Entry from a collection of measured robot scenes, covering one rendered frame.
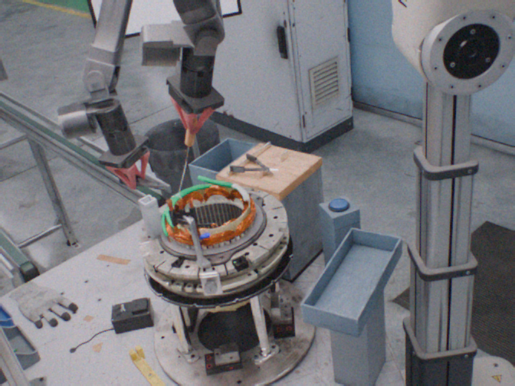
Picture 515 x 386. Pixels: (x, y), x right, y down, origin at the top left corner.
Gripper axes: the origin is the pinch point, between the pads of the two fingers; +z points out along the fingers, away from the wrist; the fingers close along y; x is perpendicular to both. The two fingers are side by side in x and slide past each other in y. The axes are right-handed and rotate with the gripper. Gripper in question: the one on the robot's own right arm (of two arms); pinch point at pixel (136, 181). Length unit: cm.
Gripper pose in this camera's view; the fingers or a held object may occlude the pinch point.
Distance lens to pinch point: 133.5
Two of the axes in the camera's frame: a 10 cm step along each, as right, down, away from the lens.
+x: 8.5, 1.8, -5.0
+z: 1.9, 7.8, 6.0
